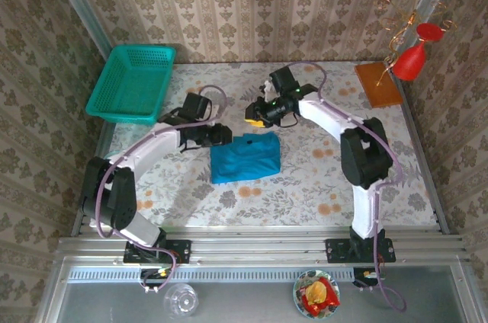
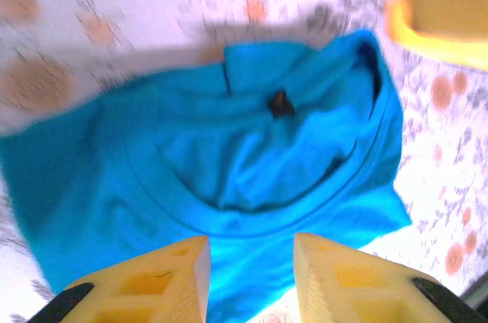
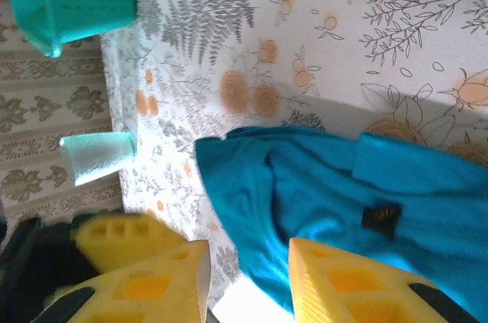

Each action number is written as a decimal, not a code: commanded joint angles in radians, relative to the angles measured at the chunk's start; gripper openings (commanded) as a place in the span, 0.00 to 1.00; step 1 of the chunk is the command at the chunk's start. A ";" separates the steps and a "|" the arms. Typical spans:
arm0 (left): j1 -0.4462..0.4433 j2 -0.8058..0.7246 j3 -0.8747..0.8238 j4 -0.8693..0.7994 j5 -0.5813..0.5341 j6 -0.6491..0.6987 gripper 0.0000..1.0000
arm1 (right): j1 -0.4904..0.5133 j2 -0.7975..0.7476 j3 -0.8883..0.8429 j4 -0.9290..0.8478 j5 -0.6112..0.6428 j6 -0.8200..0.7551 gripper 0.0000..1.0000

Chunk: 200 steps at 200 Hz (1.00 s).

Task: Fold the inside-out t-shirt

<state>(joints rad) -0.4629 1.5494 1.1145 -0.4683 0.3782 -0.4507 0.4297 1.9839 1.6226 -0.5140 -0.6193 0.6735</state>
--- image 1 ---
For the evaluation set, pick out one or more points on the blue t-shirt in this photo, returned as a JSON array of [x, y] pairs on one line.
[[244, 163]]

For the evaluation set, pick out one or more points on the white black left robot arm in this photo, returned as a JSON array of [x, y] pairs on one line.
[[152, 148]]

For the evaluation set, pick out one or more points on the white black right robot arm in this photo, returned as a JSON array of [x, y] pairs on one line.
[[366, 155]]

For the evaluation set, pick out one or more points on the floral tablecloth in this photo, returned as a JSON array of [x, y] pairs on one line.
[[267, 205]]

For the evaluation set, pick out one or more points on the teal plastic basket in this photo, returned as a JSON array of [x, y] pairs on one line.
[[129, 79]]

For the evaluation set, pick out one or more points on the pale green cup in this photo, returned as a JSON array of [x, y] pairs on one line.
[[111, 155]]

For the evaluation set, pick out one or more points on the red plastic wine glass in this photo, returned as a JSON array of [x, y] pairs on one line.
[[409, 62]]

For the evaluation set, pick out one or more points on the black adapter board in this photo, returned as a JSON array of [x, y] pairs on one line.
[[152, 275], [362, 276]]

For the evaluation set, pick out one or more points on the grey metal shelf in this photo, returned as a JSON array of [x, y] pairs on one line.
[[248, 302]]

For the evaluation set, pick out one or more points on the clear plastic cup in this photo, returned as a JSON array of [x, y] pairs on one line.
[[182, 302]]

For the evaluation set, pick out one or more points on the patterned plate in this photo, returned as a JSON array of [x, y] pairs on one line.
[[298, 292]]

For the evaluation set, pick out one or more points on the yellow orange snack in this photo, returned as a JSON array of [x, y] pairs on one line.
[[316, 291]]

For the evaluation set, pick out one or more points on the red snack packet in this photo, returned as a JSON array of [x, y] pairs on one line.
[[329, 302]]

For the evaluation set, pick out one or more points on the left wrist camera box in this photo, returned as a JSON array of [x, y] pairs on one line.
[[196, 106]]

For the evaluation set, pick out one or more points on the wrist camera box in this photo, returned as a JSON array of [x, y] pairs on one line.
[[284, 79], [196, 106]]

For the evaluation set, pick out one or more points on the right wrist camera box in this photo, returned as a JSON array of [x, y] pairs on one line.
[[284, 79]]

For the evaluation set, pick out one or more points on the aluminium frame rail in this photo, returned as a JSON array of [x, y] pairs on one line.
[[259, 248]]

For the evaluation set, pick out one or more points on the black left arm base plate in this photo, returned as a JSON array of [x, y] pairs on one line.
[[182, 251]]

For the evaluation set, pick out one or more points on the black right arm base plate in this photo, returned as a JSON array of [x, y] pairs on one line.
[[334, 251]]

